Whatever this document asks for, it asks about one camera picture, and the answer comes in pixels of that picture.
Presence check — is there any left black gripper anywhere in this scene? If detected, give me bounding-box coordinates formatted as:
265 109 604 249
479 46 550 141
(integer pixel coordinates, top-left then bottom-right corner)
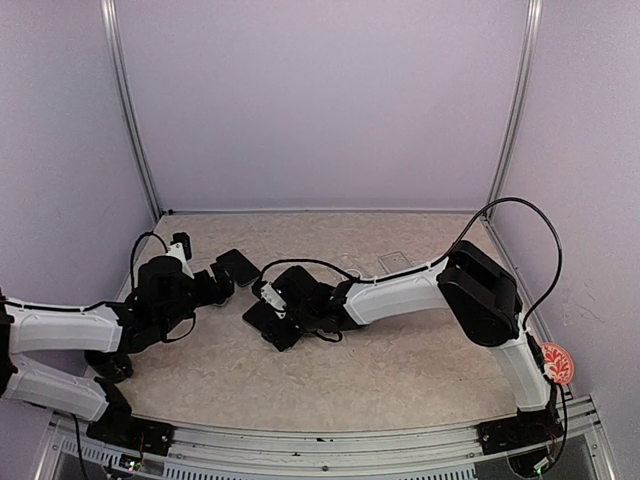
158 261 236 334

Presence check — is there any black phone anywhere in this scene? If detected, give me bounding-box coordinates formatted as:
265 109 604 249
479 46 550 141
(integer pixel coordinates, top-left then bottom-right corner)
216 249 260 287
242 301 280 342

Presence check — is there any clear phone case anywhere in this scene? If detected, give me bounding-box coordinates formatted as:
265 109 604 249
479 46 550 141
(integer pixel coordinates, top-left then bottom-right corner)
337 253 363 278

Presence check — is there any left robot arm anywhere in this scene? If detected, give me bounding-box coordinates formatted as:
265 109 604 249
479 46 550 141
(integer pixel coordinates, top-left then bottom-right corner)
1 253 235 445

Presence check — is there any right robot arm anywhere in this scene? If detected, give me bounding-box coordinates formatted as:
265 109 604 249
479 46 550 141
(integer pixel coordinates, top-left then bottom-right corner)
243 240 562 444

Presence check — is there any white translucent phone case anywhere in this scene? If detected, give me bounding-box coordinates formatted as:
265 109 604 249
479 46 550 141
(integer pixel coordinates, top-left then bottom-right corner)
378 251 412 274

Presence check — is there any red white patterned bowl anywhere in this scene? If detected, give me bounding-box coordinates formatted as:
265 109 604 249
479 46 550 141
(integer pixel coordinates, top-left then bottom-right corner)
540 342 575 386

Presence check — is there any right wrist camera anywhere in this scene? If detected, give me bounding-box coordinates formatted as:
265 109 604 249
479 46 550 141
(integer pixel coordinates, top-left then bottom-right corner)
251 280 287 319

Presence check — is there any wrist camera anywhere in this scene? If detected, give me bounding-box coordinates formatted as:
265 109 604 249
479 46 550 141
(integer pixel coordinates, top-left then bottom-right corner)
167 232 194 279
251 280 287 319

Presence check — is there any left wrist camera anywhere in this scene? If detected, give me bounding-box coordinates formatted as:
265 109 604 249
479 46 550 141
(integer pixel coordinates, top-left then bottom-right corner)
167 232 194 279

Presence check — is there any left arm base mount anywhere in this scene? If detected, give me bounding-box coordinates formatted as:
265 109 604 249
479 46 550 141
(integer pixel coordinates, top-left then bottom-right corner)
86 378 175 456

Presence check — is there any right camera cable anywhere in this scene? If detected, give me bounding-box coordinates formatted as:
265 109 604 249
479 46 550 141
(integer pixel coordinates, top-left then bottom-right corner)
259 197 569 451

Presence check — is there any front aluminium rail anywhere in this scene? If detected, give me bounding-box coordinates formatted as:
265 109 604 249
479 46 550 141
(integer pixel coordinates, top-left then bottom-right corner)
30 412 617 479

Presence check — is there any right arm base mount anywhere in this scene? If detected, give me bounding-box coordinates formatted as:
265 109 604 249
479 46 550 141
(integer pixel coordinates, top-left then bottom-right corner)
477 399 564 455

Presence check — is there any left aluminium frame post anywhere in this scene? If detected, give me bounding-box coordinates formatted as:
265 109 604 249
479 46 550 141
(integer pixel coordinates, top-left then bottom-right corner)
100 0 162 221

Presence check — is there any aluminium frame post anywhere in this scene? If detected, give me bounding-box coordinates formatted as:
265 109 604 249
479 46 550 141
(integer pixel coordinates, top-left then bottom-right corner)
100 0 162 221
487 0 543 203

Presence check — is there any right aluminium frame post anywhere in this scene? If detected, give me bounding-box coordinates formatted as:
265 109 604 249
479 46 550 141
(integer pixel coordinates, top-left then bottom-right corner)
487 0 543 203

